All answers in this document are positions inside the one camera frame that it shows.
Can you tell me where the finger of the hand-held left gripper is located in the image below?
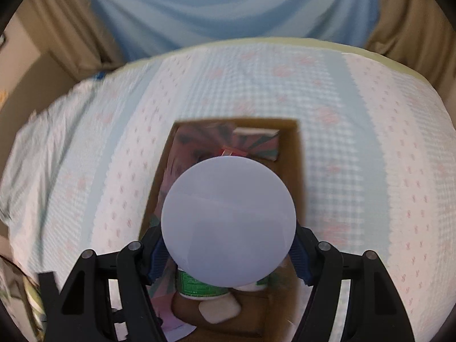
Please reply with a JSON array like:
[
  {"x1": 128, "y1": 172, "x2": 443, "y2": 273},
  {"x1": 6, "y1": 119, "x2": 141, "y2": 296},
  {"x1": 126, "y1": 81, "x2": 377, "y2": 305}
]
[{"x1": 38, "y1": 272, "x2": 60, "y2": 328}]

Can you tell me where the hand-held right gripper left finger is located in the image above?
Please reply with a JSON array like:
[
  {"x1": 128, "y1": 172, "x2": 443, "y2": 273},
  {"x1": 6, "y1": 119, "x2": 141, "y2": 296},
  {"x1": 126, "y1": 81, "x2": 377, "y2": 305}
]
[{"x1": 46, "y1": 225, "x2": 172, "y2": 342}]

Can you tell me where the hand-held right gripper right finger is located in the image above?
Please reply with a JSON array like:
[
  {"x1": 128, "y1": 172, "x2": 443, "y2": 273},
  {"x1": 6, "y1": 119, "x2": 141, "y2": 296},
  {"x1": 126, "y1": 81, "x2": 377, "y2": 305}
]
[{"x1": 288, "y1": 224, "x2": 416, "y2": 342}]

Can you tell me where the green can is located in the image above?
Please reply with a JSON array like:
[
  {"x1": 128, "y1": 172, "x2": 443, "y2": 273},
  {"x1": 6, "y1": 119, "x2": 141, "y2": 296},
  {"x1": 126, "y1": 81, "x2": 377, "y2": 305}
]
[{"x1": 176, "y1": 267, "x2": 230, "y2": 298}]

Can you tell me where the white round lid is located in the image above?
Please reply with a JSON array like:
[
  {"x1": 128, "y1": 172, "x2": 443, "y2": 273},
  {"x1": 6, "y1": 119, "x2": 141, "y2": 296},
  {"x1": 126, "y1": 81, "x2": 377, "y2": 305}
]
[{"x1": 161, "y1": 156, "x2": 297, "y2": 288}]

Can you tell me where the brown cardboard box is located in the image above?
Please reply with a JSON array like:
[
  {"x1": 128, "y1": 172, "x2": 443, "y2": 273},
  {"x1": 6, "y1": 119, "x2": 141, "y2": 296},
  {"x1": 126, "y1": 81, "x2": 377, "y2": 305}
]
[{"x1": 137, "y1": 117, "x2": 309, "y2": 341}]

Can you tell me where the green patterned cloth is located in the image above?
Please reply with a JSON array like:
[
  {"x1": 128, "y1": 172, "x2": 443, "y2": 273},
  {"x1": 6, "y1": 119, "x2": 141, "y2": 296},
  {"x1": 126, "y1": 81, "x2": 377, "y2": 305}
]
[{"x1": 0, "y1": 256, "x2": 47, "y2": 342}]

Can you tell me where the white container green label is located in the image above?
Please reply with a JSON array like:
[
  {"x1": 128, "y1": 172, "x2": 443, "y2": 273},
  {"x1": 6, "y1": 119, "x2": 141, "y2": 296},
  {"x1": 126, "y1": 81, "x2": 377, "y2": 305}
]
[{"x1": 237, "y1": 276, "x2": 268, "y2": 292}]

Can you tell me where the small white case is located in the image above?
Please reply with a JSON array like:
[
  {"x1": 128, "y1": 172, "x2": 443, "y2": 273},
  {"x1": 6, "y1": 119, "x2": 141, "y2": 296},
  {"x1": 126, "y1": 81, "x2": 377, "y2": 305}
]
[{"x1": 199, "y1": 296, "x2": 240, "y2": 325}]

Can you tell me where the pink patterned flat box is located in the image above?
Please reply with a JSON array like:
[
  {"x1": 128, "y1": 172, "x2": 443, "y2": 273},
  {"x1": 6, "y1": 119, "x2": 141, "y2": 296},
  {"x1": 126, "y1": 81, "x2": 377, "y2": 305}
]
[{"x1": 150, "y1": 123, "x2": 229, "y2": 332}]

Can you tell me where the colourful striped box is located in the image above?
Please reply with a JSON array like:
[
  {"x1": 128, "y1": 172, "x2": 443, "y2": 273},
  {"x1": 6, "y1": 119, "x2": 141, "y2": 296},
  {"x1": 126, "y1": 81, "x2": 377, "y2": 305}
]
[{"x1": 231, "y1": 126, "x2": 281, "y2": 161}]

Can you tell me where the bow-print bed sheet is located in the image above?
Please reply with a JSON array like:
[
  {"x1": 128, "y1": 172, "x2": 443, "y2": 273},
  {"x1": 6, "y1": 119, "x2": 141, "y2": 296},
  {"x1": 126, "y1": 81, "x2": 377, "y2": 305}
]
[{"x1": 0, "y1": 37, "x2": 456, "y2": 342}]

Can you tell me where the pale yellow mattress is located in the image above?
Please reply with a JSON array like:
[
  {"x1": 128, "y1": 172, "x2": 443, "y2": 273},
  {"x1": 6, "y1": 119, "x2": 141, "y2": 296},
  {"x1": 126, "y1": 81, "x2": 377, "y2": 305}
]
[{"x1": 260, "y1": 36, "x2": 428, "y2": 82}]

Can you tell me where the brown curtain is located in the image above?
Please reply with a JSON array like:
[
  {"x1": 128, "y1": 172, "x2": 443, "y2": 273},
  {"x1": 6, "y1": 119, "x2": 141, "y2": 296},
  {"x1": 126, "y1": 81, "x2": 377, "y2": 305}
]
[
  {"x1": 365, "y1": 0, "x2": 456, "y2": 89},
  {"x1": 27, "y1": 0, "x2": 125, "y2": 75}
]

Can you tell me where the blue curtain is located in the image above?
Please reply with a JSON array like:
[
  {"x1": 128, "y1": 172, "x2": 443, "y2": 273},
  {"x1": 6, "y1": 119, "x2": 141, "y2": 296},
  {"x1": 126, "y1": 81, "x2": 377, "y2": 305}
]
[{"x1": 76, "y1": 0, "x2": 382, "y2": 63}]

